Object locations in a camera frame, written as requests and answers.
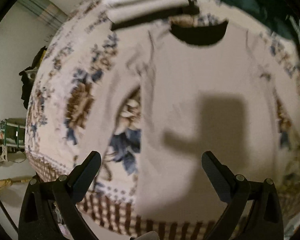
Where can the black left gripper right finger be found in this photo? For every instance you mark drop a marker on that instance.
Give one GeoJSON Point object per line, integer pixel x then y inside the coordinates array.
{"type": "Point", "coordinates": [264, 220]}

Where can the black cloth on chair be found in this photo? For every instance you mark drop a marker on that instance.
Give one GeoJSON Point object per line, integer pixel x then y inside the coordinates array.
{"type": "Point", "coordinates": [28, 76]}

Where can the green metal rack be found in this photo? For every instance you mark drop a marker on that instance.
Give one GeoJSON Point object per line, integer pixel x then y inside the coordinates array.
{"type": "Point", "coordinates": [12, 134]}

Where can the grey striped curtain left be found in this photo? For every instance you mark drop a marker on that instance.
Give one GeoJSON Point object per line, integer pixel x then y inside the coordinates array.
{"type": "Point", "coordinates": [45, 11]}

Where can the floral fleece bed blanket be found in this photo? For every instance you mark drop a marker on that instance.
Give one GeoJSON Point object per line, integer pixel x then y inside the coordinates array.
{"type": "Point", "coordinates": [69, 78]}

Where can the white black-collared t-shirt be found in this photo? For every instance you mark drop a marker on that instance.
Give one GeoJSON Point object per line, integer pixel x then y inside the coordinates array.
{"type": "Point", "coordinates": [181, 92]}

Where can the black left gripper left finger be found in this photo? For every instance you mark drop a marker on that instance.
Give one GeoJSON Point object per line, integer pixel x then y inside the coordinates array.
{"type": "Point", "coordinates": [36, 217]}

